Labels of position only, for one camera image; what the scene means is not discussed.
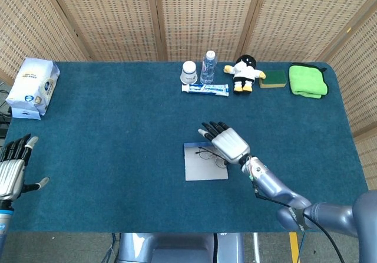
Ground blue folding glasses case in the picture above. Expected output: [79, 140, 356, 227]
[183, 142, 230, 182]

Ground teal table carpet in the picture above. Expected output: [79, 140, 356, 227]
[0, 61, 372, 234]

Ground black white plush toy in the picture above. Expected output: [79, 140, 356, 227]
[223, 54, 267, 94]

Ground black thin-framed eyeglasses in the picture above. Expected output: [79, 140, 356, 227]
[194, 146, 229, 169]

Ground white blue toothpaste tube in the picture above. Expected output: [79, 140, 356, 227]
[181, 83, 230, 97]

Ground folded lime green cloth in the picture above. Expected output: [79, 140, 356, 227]
[288, 63, 329, 100]

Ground yellow green scrub sponge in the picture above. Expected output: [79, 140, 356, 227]
[259, 70, 287, 89]

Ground clear plastic water bottle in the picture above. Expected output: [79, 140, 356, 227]
[200, 50, 218, 85]

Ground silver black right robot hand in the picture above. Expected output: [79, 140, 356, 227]
[197, 121, 251, 165]

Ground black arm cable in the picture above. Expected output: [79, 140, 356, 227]
[254, 186, 345, 263]

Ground white upturned paper cup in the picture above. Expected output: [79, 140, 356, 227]
[180, 61, 197, 85]

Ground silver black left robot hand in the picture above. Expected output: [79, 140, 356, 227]
[0, 133, 50, 202]

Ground woven bamboo folding screen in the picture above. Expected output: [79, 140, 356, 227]
[0, 0, 377, 192]

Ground silver robot torso base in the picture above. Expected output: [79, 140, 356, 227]
[117, 232, 245, 263]

